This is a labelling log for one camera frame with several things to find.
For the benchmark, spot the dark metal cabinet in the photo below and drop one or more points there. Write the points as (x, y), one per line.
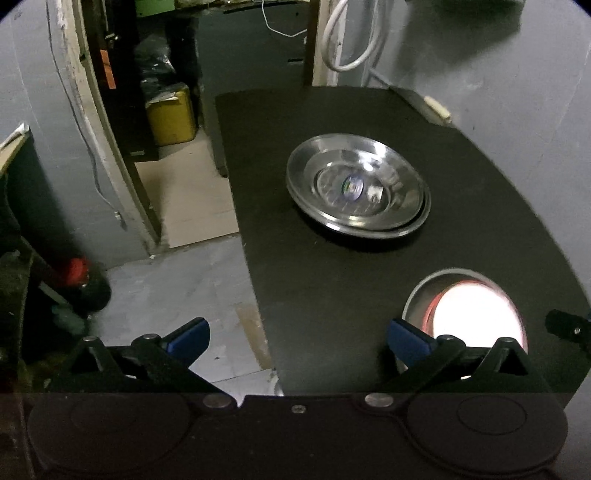
(254, 55)

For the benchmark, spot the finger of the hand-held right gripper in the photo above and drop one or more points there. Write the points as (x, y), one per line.
(565, 325)

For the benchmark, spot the white ceramic bowl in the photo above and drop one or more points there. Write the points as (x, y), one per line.
(480, 314)

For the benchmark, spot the red round object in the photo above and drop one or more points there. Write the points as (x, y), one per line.
(77, 272)

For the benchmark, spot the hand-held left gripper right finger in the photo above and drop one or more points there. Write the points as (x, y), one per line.
(407, 339)

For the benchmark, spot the steel bowl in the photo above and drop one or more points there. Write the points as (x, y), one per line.
(418, 295)

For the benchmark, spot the plain steel plate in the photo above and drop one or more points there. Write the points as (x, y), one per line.
(418, 221)

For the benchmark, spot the flat cardboard sheet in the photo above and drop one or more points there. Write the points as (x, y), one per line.
(189, 198)

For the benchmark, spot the steel plate with oval sticker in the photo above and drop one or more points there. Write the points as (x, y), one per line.
(332, 161)

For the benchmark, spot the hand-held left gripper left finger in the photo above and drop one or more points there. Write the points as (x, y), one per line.
(189, 338)

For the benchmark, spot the dark cleaver knife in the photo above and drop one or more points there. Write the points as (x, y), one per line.
(411, 99)

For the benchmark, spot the yellow plastic container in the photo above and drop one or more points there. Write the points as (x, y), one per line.
(173, 117)

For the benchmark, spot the clear plastic bags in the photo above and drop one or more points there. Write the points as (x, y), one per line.
(157, 64)

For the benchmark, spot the black round object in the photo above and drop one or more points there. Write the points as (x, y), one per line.
(97, 293)

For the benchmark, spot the green box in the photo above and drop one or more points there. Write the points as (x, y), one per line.
(154, 5)

